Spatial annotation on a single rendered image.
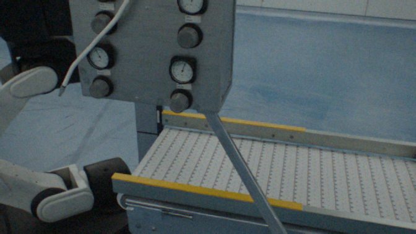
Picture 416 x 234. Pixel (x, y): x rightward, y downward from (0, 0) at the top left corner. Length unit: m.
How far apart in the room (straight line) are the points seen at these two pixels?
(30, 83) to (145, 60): 0.82
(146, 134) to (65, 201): 0.63
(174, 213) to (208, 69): 0.31
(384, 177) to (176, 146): 0.44
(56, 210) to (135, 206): 0.85
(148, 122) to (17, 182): 0.68
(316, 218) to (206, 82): 0.30
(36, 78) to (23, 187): 0.42
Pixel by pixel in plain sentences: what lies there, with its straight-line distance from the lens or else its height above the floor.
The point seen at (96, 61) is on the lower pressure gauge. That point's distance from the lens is 0.59.
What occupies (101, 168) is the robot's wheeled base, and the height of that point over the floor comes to 0.35.
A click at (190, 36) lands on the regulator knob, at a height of 1.13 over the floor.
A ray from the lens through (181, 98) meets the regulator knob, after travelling 0.55.
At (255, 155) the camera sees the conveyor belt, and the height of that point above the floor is 0.80.
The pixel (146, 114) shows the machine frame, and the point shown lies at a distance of 0.99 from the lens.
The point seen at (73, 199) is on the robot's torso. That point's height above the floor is 0.31.
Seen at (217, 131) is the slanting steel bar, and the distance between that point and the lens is 0.62.
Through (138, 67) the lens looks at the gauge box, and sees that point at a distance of 0.58.
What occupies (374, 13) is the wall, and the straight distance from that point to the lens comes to 5.74.
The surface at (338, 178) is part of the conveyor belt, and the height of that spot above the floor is 0.80.
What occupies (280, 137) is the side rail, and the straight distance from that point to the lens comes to 0.92.
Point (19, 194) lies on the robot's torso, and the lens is 1.57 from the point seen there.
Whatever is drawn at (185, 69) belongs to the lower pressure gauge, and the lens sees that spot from 0.54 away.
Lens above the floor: 1.26
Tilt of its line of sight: 27 degrees down
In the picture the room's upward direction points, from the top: 1 degrees clockwise
